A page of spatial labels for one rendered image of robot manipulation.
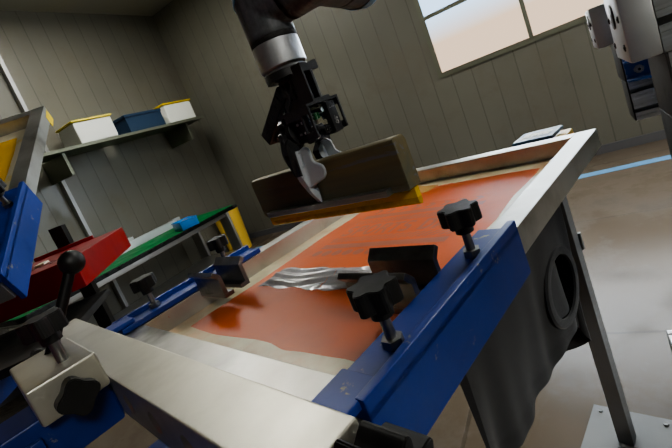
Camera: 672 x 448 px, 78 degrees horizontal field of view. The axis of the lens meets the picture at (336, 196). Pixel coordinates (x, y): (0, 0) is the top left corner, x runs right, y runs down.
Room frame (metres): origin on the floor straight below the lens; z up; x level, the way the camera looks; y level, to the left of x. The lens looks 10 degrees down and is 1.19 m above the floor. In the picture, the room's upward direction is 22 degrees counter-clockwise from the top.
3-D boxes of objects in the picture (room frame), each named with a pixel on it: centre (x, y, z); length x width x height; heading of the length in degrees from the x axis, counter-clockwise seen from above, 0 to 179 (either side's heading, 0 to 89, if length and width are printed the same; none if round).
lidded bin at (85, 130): (4.49, 2.15, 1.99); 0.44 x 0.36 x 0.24; 147
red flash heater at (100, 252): (1.41, 1.05, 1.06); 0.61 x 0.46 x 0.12; 13
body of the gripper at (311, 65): (0.66, 0.00, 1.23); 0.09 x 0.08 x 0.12; 43
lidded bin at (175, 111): (5.44, 1.55, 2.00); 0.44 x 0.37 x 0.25; 147
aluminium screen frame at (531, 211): (0.74, -0.04, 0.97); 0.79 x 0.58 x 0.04; 133
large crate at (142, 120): (4.99, 1.84, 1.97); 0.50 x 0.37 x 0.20; 147
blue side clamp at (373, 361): (0.37, -0.06, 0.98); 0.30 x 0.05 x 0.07; 133
